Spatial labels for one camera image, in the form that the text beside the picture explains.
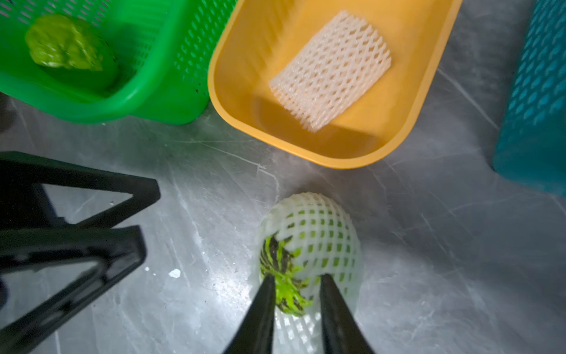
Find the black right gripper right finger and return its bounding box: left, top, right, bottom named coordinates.
left=319, top=274, right=374, bottom=354

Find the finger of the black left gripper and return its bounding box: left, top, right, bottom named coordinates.
left=0, top=151, right=162, bottom=231
left=1, top=226, right=147, bottom=353

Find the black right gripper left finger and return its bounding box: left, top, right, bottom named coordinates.
left=224, top=275, right=276, bottom=354

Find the green custard apple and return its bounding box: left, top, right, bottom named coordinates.
left=24, top=13, right=119, bottom=91
left=259, top=206, right=363, bottom=317

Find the green plastic basket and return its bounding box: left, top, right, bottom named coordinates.
left=1, top=1, right=235, bottom=125

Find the yellow plastic tub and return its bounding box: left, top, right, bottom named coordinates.
left=208, top=1, right=461, bottom=169

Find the teal plastic basket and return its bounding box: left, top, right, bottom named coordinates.
left=492, top=0, right=565, bottom=196

